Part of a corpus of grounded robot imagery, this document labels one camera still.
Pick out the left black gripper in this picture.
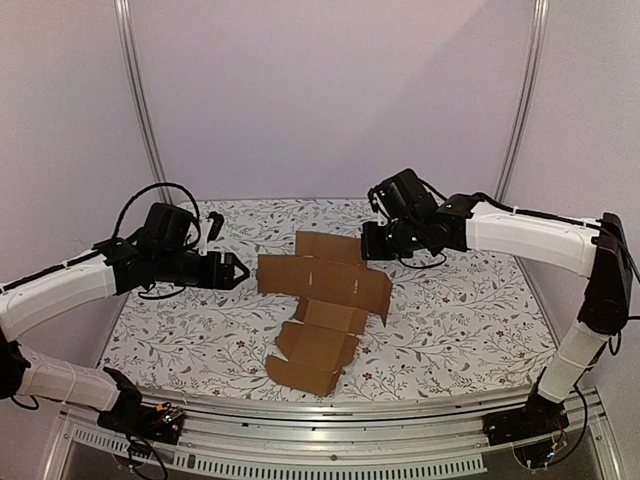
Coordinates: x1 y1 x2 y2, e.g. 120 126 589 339
155 248 250 290

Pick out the brown cardboard box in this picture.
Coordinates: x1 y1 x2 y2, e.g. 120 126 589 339
257 231 392 397

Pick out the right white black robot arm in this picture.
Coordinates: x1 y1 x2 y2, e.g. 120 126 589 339
361 168 639 436

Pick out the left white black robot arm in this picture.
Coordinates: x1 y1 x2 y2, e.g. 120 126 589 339
1 202 250 434

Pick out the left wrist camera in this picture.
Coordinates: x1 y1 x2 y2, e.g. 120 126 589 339
197 211 224 256

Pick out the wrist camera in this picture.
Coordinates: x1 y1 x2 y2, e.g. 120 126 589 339
367 188 391 226
197 211 224 256

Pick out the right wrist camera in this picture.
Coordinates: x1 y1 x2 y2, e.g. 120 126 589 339
367 188 391 226

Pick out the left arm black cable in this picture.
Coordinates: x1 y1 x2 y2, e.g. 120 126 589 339
113 182 201 241

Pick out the front aluminium rail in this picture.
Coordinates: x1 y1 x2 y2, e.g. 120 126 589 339
43 388 626 479

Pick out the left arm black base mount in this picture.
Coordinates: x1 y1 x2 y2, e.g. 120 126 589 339
97 368 185 445

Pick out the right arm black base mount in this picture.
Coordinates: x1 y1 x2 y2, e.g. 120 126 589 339
482 385 569 446

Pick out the right aluminium frame post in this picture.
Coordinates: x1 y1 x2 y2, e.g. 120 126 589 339
495 0 549 201

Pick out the aluminium frame post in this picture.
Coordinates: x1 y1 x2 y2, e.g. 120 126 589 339
113 0 167 183
495 0 549 201

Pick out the left aluminium frame post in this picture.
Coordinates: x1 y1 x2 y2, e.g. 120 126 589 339
113 0 167 183

